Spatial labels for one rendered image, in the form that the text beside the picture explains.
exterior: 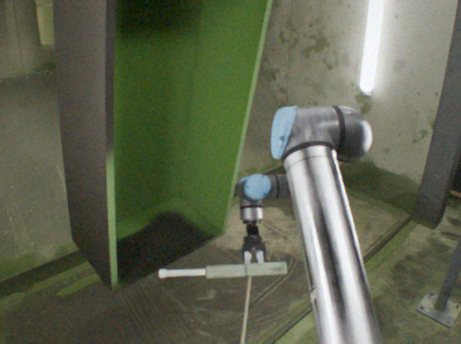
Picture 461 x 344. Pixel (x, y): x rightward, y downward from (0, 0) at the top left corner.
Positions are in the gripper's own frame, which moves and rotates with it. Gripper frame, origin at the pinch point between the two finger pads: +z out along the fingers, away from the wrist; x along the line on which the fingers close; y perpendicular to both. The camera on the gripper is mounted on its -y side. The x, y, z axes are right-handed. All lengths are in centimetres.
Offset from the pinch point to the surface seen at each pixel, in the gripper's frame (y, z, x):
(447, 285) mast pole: 39, 18, -103
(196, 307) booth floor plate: 49, 21, 28
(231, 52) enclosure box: -19, -82, 5
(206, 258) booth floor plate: 83, -2, 23
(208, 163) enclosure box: 18, -47, 17
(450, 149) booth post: 80, -63, -143
